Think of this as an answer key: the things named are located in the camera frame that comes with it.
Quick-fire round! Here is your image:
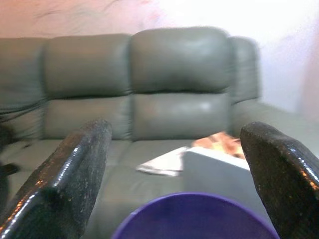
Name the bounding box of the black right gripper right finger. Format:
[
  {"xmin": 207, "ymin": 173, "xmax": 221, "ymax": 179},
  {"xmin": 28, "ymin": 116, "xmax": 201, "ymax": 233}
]
[{"xmin": 239, "ymin": 121, "xmax": 319, "ymax": 239}]

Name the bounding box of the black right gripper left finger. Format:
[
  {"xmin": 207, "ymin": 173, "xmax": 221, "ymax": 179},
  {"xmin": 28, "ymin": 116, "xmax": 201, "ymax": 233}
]
[{"xmin": 0, "ymin": 119, "xmax": 112, "ymax": 239}]

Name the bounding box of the purple plastic rubbish bin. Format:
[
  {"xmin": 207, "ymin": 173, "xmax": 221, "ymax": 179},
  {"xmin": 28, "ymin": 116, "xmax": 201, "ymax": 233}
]
[{"xmin": 111, "ymin": 192, "xmax": 281, "ymax": 239}]

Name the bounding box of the white cardboard box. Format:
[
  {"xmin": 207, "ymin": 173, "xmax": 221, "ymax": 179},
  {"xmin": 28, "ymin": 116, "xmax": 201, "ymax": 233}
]
[{"xmin": 182, "ymin": 146, "xmax": 252, "ymax": 197}]

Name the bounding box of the orange patterned paper wrapper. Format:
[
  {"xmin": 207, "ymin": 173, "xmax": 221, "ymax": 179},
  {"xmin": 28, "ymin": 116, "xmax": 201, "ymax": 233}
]
[{"xmin": 193, "ymin": 131, "xmax": 246, "ymax": 160}]

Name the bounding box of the white crumpled paper sheet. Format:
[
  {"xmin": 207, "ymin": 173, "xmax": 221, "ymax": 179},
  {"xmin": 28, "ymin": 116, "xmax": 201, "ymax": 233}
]
[{"xmin": 136, "ymin": 146, "xmax": 188, "ymax": 177}]

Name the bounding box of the grey-green leather sofa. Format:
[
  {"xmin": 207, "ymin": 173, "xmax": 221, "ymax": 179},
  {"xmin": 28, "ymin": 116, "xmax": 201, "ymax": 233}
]
[{"xmin": 0, "ymin": 26, "xmax": 319, "ymax": 239}]

